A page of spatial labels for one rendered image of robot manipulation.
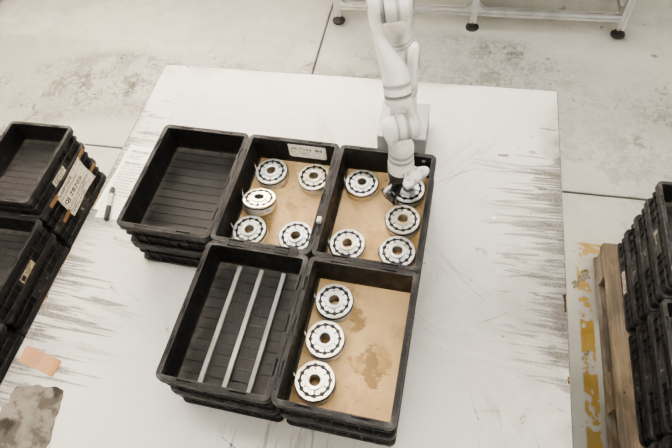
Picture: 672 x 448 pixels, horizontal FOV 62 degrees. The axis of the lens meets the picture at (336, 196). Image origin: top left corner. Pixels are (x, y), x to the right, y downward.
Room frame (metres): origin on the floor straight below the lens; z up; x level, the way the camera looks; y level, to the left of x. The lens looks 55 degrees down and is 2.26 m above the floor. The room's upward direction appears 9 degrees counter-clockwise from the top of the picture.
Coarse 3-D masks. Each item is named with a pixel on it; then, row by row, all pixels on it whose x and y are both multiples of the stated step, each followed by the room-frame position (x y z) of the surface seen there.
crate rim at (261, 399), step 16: (288, 256) 0.75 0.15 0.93; (304, 256) 0.75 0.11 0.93; (304, 272) 0.70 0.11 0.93; (192, 288) 0.70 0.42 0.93; (176, 320) 0.62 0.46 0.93; (288, 320) 0.57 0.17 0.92; (160, 368) 0.49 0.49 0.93; (272, 368) 0.45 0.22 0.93; (176, 384) 0.45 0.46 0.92; (192, 384) 0.44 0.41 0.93; (208, 384) 0.44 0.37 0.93; (272, 384) 0.41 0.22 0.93; (256, 400) 0.38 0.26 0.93
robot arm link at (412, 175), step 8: (392, 168) 0.92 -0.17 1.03; (400, 168) 0.91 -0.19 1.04; (408, 168) 0.91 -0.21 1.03; (416, 168) 0.92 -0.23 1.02; (424, 168) 0.92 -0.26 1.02; (400, 176) 0.91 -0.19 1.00; (408, 176) 0.90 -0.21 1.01; (416, 176) 0.89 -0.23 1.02; (424, 176) 0.90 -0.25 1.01; (408, 184) 0.87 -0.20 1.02; (416, 184) 0.88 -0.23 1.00
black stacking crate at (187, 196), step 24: (168, 144) 1.27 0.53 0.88; (192, 144) 1.29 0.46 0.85; (216, 144) 1.26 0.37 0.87; (240, 144) 1.22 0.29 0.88; (168, 168) 1.22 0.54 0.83; (192, 168) 1.20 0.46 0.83; (216, 168) 1.19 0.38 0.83; (144, 192) 1.09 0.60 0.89; (168, 192) 1.12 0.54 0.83; (192, 192) 1.10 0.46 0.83; (216, 192) 1.09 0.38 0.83; (144, 216) 1.03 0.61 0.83; (168, 216) 1.02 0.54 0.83; (192, 216) 1.01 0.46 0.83; (144, 240) 0.94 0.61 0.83; (168, 240) 0.90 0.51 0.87; (192, 240) 0.88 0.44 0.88
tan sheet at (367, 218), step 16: (384, 176) 1.05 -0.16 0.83; (352, 208) 0.94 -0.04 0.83; (368, 208) 0.93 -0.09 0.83; (384, 208) 0.93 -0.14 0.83; (416, 208) 0.91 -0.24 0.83; (336, 224) 0.90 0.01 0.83; (352, 224) 0.89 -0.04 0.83; (368, 224) 0.88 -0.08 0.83; (384, 224) 0.87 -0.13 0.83; (368, 240) 0.82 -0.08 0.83; (384, 240) 0.81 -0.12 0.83; (416, 240) 0.80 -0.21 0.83; (368, 256) 0.77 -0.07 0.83
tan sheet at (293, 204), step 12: (288, 168) 1.14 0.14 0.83; (300, 168) 1.13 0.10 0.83; (288, 180) 1.09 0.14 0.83; (276, 192) 1.05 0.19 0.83; (288, 192) 1.04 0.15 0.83; (300, 192) 1.03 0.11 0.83; (288, 204) 1.00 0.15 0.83; (300, 204) 0.99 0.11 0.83; (312, 204) 0.98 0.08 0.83; (240, 216) 0.98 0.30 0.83; (264, 216) 0.96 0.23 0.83; (276, 216) 0.96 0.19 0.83; (288, 216) 0.95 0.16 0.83; (300, 216) 0.94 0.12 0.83; (312, 216) 0.94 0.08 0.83; (276, 228) 0.91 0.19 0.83; (276, 240) 0.87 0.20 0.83
